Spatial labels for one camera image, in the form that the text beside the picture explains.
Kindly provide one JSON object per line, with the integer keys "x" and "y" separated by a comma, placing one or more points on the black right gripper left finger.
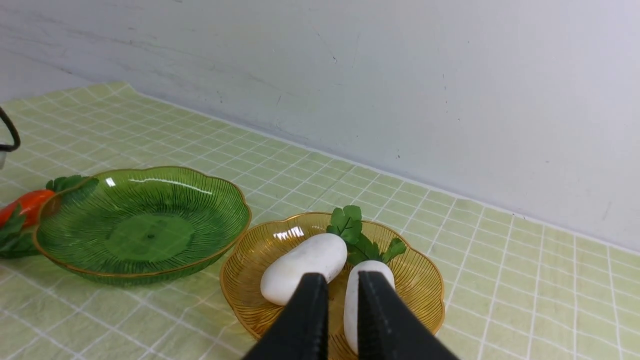
{"x": 301, "y": 331}

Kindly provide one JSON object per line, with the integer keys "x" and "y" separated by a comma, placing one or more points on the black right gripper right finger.
{"x": 387, "y": 329}

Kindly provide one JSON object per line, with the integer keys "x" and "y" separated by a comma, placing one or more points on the white toy radish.
{"x": 325, "y": 253}
{"x": 365, "y": 255}

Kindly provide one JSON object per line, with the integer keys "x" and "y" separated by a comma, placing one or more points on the orange toy carrot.
{"x": 23, "y": 212}
{"x": 16, "y": 236}

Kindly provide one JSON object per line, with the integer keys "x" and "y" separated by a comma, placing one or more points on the green ribbed plastic plate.
{"x": 134, "y": 227}

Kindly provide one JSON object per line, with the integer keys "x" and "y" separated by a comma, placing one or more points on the green checkered tablecloth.
{"x": 514, "y": 289}

